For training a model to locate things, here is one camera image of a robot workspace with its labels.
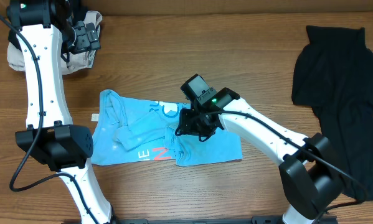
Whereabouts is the light blue t-shirt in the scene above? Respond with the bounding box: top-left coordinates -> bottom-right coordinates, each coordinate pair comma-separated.
92,90 -> 243,166

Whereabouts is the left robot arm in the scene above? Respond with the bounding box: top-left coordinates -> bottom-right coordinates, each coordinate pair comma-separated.
7,0 -> 117,223

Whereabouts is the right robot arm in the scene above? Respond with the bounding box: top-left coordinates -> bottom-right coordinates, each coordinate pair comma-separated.
176,86 -> 347,223

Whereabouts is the folded beige garment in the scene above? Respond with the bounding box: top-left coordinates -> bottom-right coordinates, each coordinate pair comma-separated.
7,11 -> 103,75

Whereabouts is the folded black garment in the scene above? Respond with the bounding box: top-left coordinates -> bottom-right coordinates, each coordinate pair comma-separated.
8,30 -> 21,50

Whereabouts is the black garment on right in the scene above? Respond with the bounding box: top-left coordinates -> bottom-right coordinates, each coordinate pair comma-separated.
291,26 -> 373,200

